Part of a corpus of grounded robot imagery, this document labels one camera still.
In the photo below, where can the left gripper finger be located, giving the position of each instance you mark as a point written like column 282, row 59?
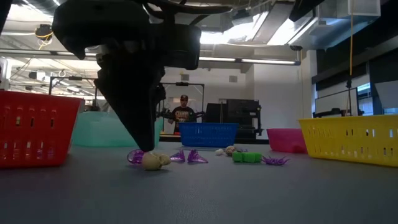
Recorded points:
column 162, row 90
column 130, row 99

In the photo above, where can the blue plastic basket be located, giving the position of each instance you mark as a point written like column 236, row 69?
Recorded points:
column 208, row 135

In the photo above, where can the cream toy skull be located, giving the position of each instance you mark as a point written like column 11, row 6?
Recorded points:
column 154, row 161
column 230, row 151

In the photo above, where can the red plastic basket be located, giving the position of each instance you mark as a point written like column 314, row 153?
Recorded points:
column 62, row 133

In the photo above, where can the white toy bone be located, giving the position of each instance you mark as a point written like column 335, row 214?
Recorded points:
column 219, row 152

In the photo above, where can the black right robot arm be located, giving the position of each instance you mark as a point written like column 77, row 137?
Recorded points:
column 303, row 7

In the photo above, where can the person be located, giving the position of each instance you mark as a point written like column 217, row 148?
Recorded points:
column 183, row 113

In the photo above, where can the teal plastic basket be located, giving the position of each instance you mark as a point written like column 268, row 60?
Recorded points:
column 93, row 130

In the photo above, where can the black ceiling device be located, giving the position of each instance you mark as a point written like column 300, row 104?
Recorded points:
column 44, row 31

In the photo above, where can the black equipment rack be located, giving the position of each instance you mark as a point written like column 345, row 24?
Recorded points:
column 239, row 112

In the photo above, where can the long ceiling light bar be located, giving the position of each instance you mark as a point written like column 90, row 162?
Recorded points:
column 267, row 61
column 31, row 53

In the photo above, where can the purple toy spider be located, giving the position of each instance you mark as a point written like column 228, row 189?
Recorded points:
column 275, row 161
column 242, row 150

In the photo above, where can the green toy skeleton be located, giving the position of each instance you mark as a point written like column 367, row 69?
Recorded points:
column 247, row 157

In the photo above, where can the grey table mat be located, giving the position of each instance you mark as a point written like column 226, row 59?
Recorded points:
column 199, row 199

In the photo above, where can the pink plastic bowl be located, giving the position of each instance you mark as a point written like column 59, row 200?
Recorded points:
column 284, row 140

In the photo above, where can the yellow plastic basket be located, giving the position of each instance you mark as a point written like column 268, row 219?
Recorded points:
column 329, row 141

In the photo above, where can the black framed whiteboard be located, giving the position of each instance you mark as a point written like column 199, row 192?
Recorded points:
column 339, row 101

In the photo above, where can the black tripod stand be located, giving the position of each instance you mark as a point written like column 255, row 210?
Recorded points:
column 349, row 93

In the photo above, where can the black robot rig frame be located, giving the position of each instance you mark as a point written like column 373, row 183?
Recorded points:
column 182, row 83

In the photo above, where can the grey wall vent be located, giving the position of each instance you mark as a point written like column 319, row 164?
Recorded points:
column 185, row 77
column 233, row 78

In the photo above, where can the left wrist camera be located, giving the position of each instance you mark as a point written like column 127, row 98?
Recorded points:
column 183, row 46

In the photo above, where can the black frame stand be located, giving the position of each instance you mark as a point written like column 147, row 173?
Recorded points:
column 74, row 77

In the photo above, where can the silver ventilation duct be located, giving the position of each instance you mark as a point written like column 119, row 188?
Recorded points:
column 31, row 12

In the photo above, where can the black table frame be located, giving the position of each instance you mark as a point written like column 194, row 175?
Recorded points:
column 3, row 12

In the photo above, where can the white ceiling duct box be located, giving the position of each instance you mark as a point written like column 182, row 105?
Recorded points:
column 357, row 7

